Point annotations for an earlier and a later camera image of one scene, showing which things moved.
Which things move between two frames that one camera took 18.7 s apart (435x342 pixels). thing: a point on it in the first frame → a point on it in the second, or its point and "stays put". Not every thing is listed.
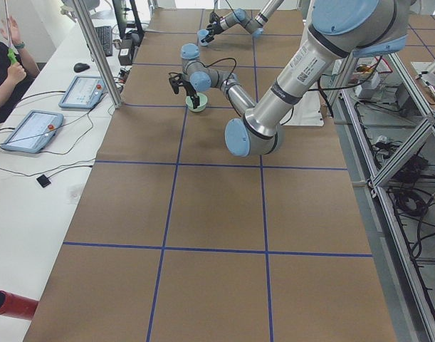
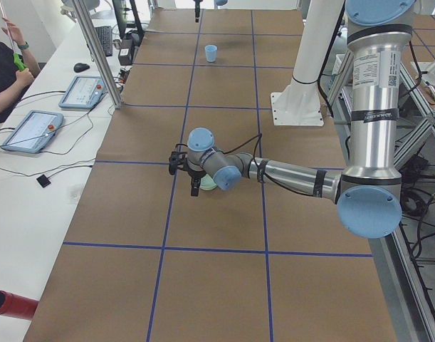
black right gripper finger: x=207 y=39 → x=197 y=10
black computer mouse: x=80 y=67 stays put
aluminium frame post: x=88 y=25 stays put
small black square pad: x=43 y=180 stays put
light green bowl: x=203 y=101 → x=207 y=183
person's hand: x=16 y=73 → x=24 y=79
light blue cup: x=201 y=34 → x=211 y=51
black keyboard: x=105 y=38 stays put
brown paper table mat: x=179 y=239 stays put
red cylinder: x=3 y=303 stays put
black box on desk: x=125 y=53 stays put
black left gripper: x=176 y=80 → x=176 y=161
